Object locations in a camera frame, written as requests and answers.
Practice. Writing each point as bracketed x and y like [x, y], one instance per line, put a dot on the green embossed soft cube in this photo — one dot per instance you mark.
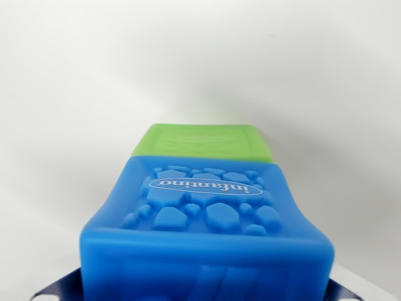
[203, 141]

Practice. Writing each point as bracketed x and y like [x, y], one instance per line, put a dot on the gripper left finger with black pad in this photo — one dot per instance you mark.
[64, 287]

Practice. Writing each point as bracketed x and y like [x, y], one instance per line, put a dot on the blue embossed soft cube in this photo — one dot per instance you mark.
[200, 244]

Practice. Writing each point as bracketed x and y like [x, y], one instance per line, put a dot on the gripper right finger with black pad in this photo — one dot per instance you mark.
[344, 290]

